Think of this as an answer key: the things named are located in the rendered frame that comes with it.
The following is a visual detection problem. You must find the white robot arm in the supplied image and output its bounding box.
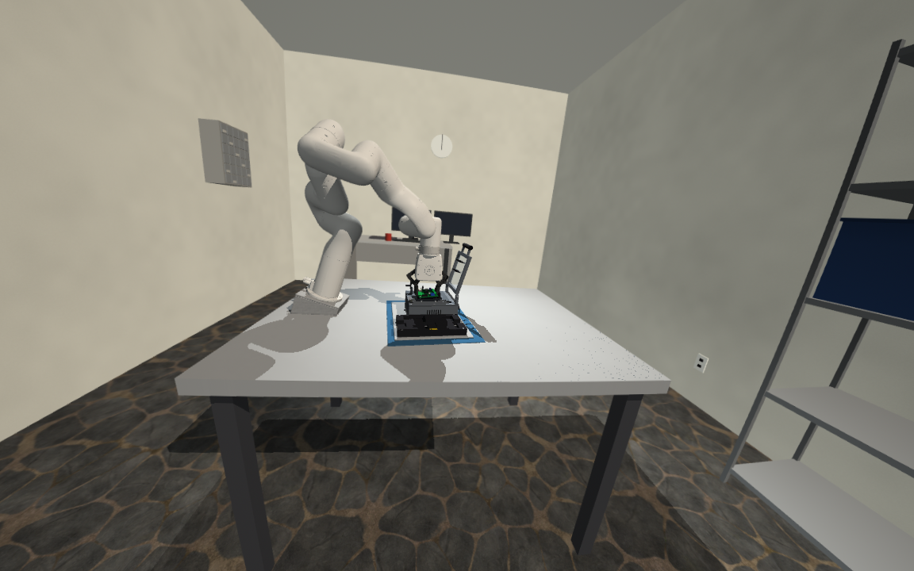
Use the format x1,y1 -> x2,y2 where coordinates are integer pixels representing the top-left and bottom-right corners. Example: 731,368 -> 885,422
298,119 -> 442,302

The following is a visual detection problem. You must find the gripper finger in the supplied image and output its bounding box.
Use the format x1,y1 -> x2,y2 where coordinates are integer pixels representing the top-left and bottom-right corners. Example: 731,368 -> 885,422
406,269 -> 420,297
436,271 -> 449,295

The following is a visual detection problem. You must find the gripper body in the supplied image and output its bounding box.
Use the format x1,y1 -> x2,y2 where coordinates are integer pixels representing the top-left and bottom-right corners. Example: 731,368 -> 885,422
415,253 -> 442,282

